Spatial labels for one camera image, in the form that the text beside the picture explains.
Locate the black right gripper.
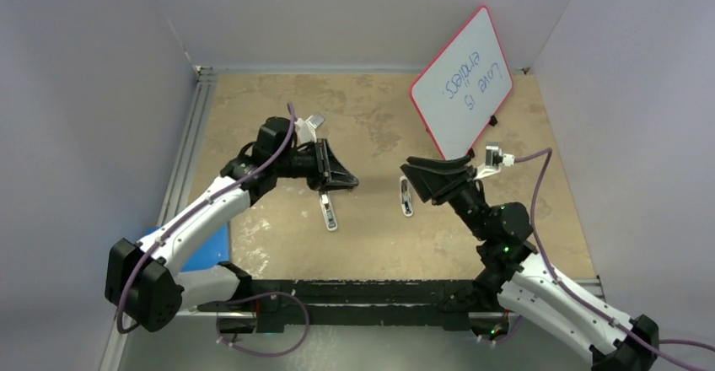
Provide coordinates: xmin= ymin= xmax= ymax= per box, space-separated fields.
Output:
xmin=398 ymin=155 xmax=490 ymax=240

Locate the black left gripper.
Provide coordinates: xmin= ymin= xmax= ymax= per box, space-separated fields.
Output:
xmin=274 ymin=138 xmax=358 ymax=191

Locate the white stapler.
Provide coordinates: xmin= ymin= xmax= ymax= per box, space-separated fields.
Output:
xmin=400 ymin=175 xmax=414 ymax=218
xmin=319 ymin=192 xmax=338 ymax=232

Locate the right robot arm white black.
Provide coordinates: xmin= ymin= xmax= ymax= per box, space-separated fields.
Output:
xmin=401 ymin=156 xmax=659 ymax=370

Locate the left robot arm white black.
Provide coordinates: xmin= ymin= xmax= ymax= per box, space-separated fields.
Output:
xmin=105 ymin=114 xmax=359 ymax=334

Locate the red framed whiteboard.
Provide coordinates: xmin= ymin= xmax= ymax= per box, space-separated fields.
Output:
xmin=409 ymin=5 xmax=513 ymax=159

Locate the black whiteboard easel stand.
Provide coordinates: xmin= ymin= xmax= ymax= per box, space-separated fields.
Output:
xmin=467 ymin=115 xmax=498 ymax=158

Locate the blue plastic board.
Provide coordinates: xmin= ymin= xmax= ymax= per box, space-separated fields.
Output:
xmin=155 ymin=223 xmax=229 ymax=276

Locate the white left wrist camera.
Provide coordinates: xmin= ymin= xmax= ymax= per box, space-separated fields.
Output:
xmin=295 ymin=113 xmax=325 ymax=145

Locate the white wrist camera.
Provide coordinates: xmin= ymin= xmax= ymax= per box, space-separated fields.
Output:
xmin=295 ymin=113 xmax=325 ymax=145
xmin=475 ymin=142 xmax=515 ymax=180

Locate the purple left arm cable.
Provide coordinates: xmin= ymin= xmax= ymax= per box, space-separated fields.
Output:
xmin=115 ymin=102 xmax=310 ymax=358

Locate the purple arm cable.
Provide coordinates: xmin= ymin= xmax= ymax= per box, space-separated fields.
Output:
xmin=115 ymin=102 xmax=310 ymax=358
xmin=477 ymin=148 xmax=715 ymax=371

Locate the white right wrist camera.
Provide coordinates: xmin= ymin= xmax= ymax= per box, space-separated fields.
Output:
xmin=475 ymin=142 xmax=515 ymax=180

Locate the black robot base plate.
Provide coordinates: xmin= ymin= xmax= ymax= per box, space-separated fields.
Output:
xmin=196 ymin=278 xmax=529 ymax=335

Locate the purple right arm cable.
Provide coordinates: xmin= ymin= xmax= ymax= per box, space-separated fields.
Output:
xmin=477 ymin=148 xmax=715 ymax=371

